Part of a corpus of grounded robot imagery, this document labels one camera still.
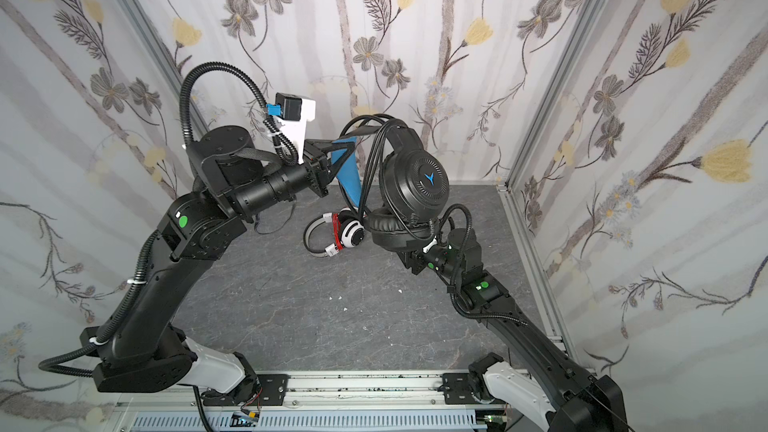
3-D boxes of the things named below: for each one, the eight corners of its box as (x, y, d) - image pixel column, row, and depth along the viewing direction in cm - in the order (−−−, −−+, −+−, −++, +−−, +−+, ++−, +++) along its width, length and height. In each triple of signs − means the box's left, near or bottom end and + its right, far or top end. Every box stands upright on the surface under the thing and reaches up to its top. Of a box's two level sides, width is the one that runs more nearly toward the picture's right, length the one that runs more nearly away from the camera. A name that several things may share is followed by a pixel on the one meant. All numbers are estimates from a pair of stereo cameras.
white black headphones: (302, 258, 101) (296, 244, 94) (310, 223, 110) (305, 207, 103) (362, 259, 101) (360, 244, 94) (365, 223, 111) (363, 207, 104)
